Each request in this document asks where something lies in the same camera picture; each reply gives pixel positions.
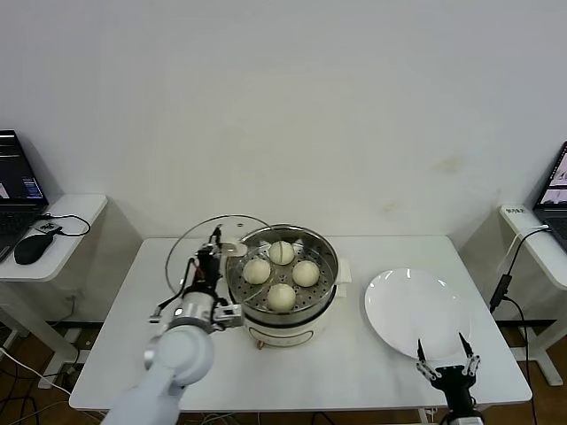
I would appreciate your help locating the black laptop with pink screen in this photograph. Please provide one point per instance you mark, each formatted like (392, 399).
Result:
(553, 199)

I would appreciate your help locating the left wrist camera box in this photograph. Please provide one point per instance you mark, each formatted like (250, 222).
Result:
(228, 316)

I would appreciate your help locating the white side table with label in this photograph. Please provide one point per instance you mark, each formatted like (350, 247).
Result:
(531, 252)

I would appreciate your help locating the round glass pot lid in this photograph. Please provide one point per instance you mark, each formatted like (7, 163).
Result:
(232, 248)

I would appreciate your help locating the black laptop with dark screen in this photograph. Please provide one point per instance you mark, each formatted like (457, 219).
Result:
(15, 177)

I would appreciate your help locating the black computer mouse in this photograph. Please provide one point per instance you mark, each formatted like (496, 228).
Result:
(32, 248)

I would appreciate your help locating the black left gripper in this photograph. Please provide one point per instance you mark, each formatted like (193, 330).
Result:
(208, 270)

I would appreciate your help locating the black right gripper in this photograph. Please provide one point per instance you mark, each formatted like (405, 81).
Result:
(456, 385)

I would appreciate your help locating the small usb hub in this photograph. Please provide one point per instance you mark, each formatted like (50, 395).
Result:
(48, 226)

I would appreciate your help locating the white steamed baozi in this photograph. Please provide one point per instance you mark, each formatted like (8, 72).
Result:
(281, 297)
(257, 271)
(306, 273)
(282, 253)

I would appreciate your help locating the stainless steel steamer basket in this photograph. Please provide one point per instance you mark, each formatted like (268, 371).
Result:
(319, 301)

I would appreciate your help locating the white round plate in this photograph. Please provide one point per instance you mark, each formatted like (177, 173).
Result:
(407, 305)

